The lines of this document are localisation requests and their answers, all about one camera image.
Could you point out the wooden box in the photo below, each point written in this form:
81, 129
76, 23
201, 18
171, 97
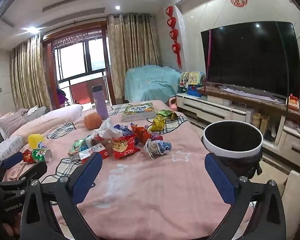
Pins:
265, 123

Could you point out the pink snack wrapper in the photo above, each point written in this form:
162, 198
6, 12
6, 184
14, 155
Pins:
157, 137

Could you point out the green yellow activity toy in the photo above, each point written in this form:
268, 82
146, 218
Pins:
196, 78

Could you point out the red snack packet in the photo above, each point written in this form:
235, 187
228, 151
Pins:
123, 146

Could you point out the orange red apple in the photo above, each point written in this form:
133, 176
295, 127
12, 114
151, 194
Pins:
93, 121

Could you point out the green cover picture book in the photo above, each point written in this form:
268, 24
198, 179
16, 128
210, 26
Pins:
138, 108

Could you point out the red white carton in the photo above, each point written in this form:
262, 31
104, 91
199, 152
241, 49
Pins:
101, 153

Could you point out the white tissue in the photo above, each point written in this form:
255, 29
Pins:
106, 130

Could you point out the green snack wrapper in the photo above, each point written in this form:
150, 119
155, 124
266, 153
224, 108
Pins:
165, 113

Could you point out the pink carton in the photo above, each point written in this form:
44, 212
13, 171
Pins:
15, 173

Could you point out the black flat television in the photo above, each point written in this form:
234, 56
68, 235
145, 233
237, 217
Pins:
250, 55

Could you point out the toy ferris wheel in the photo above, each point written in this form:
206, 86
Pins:
183, 81

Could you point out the pink kettlebell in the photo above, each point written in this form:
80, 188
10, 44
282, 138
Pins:
173, 104

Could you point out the patterned sofa cover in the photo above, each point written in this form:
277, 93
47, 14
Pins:
5, 150

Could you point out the white chair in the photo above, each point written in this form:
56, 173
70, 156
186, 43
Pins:
295, 187

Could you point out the beige curtain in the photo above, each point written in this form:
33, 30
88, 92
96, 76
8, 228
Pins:
132, 55
30, 75

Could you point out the purple thermos bottle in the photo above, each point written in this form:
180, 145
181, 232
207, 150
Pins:
100, 105

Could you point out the white bolster pillow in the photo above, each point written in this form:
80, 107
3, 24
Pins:
47, 122

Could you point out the yellow snack packet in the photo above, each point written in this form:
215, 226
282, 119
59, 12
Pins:
160, 123

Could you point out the white blue wrapper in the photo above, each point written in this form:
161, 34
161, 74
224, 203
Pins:
156, 148

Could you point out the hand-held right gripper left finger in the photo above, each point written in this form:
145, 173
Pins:
87, 177

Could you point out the pink blanket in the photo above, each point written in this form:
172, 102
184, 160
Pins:
152, 192

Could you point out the blue toy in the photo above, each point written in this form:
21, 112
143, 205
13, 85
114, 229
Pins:
193, 91

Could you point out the grey striped pillow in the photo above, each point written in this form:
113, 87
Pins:
12, 123

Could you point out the blue snack wrapper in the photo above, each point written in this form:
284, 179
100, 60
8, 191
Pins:
122, 129

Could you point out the orange snack wrapper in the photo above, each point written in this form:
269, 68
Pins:
141, 133

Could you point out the white TV cabinet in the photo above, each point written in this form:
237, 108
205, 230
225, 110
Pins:
215, 107

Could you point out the pink stick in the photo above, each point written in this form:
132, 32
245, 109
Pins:
209, 55

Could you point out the white cloth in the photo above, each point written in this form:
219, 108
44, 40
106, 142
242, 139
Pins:
250, 93

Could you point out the green snack packet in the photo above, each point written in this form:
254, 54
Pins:
76, 148

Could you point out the small red wrapper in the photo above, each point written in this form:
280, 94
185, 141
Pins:
28, 157

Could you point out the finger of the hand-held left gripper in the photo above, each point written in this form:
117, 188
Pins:
35, 170
12, 160

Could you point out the round wooden container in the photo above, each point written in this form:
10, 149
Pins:
256, 120

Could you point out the yellow spiky ball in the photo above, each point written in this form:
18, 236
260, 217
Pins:
35, 140

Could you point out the crushed green can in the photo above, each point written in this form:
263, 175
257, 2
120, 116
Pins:
41, 155

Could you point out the grey cushion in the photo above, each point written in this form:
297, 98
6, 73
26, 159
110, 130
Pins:
36, 113

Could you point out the red toy phone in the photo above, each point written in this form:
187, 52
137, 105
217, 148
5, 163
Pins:
293, 102

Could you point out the purple cloth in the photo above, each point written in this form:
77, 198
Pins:
61, 97

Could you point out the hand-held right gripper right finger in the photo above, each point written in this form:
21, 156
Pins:
221, 180

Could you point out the white rimmed trash bin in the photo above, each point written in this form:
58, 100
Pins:
233, 136

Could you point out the teal furniture cover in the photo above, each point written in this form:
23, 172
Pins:
150, 82

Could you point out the balcony sliding door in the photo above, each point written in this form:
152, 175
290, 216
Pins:
75, 60

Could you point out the thick paperback book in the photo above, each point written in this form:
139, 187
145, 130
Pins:
137, 118

